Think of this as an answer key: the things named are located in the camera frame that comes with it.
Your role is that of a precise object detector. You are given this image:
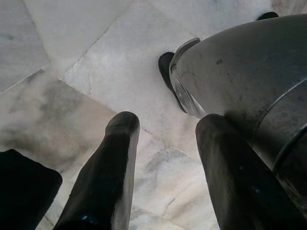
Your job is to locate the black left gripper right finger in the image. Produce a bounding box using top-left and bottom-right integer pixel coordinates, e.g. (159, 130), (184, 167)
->
(195, 114), (307, 230)

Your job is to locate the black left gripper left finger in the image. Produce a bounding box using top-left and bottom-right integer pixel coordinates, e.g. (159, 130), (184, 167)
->
(54, 111), (141, 230)

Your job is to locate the black folding chair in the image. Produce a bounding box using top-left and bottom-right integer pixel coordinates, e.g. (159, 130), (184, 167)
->
(0, 149), (63, 230)

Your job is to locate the black robot left foot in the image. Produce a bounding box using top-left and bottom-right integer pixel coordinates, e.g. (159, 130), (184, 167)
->
(158, 52), (188, 113)

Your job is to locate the black robot foot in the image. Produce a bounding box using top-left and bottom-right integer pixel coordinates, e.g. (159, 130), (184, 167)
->
(158, 52), (188, 113)
(256, 11), (279, 21)

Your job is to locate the black robot right foot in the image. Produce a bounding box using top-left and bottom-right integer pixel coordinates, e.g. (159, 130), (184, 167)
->
(256, 11), (279, 21)

